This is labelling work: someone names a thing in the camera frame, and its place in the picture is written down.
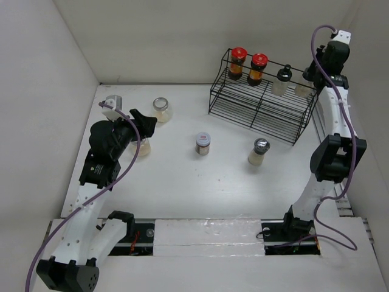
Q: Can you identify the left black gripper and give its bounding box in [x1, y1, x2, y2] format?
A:
[109, 109, 156, 159]

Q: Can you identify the black cap white powder bottle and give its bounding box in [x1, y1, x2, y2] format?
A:
[271, 64, 292, 96]

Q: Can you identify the black wire rack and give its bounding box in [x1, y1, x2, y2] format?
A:
[208, 48, 318, 145]

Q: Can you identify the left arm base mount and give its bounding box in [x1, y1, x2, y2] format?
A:
[95, 210, 155, 256]

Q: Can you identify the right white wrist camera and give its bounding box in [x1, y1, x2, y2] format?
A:
[330, 30, 351, 45]

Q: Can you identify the red lid sauce jar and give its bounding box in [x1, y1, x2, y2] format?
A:
[228, 47, 247, 80]
[247, 53, 268, 86]

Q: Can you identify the white lid spice jar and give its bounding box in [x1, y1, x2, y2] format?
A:
[195, 132, 211, 155]

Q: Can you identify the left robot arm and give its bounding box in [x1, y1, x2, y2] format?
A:
[36, 106, 157, 291]

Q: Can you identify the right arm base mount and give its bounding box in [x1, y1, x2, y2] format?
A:
[256, 207, 320, 256]

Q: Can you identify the silver cap grinder bottle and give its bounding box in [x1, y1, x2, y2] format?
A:
[248, 138, 270, 166]

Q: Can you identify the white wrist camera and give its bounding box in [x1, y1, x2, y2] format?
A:
[330, 30, 351, 45]
[102, 95, 122, 122]

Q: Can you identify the black cap grinder bottle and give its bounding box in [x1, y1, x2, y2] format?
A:
[294, 74, 314, 98]

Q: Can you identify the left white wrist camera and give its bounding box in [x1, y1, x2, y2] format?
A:
[102, 95, 122, 122]

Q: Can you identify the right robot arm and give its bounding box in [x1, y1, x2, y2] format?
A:
[281, 40, 367, 240]

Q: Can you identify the glass jar silver rim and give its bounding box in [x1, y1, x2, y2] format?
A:
[153, 97, 173, 123]
[129, 138, 151, 156]

